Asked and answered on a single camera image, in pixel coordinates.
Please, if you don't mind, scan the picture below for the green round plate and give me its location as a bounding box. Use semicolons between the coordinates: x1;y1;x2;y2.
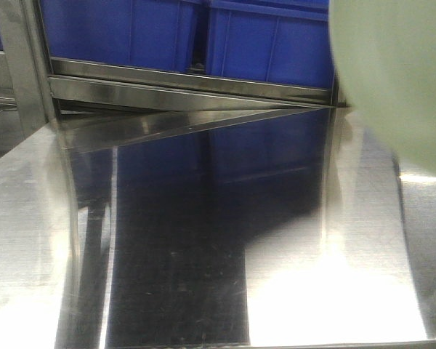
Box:
329;1;436;175

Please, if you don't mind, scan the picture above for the stainless steel shelf frame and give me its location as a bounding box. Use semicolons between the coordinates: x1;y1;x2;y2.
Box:
0;1;339;149

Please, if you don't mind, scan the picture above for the blue plastic bin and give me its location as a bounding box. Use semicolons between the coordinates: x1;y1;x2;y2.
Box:
205;1;334;89
41;0;203;73

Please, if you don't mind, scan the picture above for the blue plastic bin left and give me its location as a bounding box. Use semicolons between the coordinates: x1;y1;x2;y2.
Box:
41;0;203;73

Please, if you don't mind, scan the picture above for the blue plastic bin middle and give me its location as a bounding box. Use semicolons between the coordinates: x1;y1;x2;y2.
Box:
205;1;334;89

